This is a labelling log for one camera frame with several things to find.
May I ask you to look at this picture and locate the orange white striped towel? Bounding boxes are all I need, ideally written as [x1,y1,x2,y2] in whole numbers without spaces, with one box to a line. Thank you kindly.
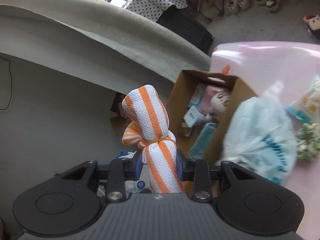
[121,85,184,193]

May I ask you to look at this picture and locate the blue white bandage box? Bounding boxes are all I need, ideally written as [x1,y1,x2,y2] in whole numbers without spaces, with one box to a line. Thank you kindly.
[183,106,201,128]

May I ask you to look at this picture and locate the green floral scrunchie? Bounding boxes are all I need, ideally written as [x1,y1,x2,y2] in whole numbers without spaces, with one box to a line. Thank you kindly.
[296,123,319,160]

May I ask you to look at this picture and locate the white teal tissue pack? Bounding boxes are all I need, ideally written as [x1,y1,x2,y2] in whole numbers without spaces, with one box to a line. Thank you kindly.
[285,73,319,124]

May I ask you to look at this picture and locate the teal knitted cloth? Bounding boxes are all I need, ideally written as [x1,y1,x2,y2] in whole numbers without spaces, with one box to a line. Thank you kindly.
[188,122,217,159]

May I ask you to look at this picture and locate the white green plastic bag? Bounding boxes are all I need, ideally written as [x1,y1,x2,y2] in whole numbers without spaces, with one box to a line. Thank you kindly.
[221,97,297,185]

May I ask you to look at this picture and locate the doll with face in box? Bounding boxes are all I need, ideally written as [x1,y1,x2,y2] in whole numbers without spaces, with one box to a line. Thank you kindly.
[210,90,231,112]

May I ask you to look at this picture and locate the pink rolled towel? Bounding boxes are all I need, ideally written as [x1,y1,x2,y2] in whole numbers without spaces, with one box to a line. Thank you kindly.
[199,85,223,114]

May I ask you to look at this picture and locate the brown cardboard box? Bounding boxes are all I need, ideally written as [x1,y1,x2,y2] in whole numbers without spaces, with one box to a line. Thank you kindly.
[166,70,256,163]

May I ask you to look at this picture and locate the pink printed tablecloth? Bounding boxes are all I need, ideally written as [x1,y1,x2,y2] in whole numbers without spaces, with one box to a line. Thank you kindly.
[210,41,319,239]

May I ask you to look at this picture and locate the white sofa cover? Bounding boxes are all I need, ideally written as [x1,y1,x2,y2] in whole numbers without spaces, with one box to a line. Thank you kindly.
[1,0,210,97]

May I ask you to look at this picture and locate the black suitcase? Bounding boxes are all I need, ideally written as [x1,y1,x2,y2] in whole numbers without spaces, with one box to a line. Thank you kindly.
[157,6,213,54]

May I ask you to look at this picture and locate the polka dot cloth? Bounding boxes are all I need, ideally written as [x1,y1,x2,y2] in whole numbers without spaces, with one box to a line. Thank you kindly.
[123,0,188,22]

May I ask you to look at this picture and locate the white sneaker pair left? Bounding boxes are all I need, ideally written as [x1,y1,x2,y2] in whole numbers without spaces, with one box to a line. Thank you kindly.
[227,0,251,14]

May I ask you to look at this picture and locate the red black plush doll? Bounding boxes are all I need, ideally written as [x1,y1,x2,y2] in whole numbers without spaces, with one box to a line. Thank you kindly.
[303,14,320,40]

